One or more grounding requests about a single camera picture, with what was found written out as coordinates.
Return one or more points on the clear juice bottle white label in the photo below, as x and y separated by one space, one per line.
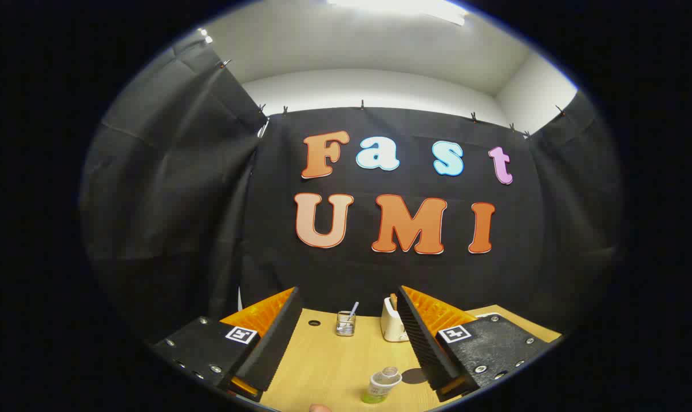
380 386

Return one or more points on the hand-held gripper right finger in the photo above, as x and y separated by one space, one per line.
423 343

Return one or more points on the striped straw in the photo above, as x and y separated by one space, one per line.
354 309

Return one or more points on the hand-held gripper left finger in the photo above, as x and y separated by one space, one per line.
277 343

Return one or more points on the wooden table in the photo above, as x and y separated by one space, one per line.
328 360

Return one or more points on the ceiling light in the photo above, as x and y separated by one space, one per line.
403 7

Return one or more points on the white toaster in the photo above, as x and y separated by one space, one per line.
391 326

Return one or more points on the metal mesh utensil holder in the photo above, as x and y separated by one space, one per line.
346 325

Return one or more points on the black backdrop cloth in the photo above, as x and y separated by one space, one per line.
208 229

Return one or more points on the dark round coaster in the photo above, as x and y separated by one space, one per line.
413 376

